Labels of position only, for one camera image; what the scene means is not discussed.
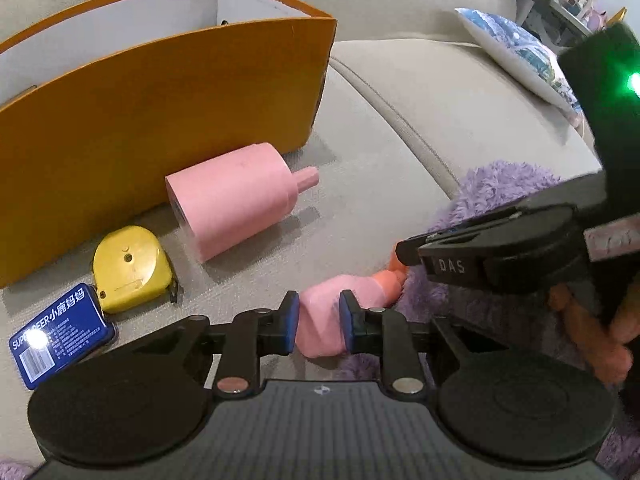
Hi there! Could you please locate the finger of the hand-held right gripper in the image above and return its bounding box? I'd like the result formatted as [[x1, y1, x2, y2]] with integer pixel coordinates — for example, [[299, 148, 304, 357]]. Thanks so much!
[[396, 175, 607, 292]]

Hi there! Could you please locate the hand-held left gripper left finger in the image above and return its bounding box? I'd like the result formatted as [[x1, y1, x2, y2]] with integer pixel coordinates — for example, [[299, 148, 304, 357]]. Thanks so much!
[[120, 291, 302, 397]]

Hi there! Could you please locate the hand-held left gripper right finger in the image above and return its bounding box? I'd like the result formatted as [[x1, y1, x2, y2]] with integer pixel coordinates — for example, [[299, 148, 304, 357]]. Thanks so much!
[[339, 290, 503, 395]]

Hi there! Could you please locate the pink bottle with orange cap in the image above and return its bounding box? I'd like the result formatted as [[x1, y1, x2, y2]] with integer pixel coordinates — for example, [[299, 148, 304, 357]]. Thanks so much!
[[295, 241, 409, 360]]

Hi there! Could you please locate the orange cardboard box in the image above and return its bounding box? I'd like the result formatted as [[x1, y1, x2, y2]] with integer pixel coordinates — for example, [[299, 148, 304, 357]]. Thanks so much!
[[0, 0, 337, 289]]

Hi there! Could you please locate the person's right hand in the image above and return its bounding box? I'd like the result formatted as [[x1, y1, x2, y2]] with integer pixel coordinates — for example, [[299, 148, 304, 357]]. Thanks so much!
[[549, 280, 640, 388]]

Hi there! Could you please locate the purple plush toy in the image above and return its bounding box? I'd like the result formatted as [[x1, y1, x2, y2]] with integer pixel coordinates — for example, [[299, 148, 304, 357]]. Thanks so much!
[[300, 160, 640, 480]]

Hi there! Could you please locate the blue and white printed cushion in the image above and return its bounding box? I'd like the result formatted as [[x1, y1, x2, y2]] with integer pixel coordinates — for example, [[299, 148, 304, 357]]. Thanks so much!
[[454, 7, 585, 127]]

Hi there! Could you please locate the pink cylindrical cup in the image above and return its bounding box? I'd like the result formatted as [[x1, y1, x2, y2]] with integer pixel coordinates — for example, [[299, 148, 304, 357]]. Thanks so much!
[[165, 142, 320, 264]]

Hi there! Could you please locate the yellow tape measure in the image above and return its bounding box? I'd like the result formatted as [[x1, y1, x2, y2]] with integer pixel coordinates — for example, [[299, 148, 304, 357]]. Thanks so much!
[[93, 226, 181, 315]]

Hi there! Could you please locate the beige sofa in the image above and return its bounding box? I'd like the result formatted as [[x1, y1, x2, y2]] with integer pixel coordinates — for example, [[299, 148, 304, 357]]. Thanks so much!
[[0, 0, 608, 466]]

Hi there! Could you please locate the blue tin box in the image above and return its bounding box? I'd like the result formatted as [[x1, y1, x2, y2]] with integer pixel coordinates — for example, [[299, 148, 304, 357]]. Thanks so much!
[[9, 283, 119, 391]]

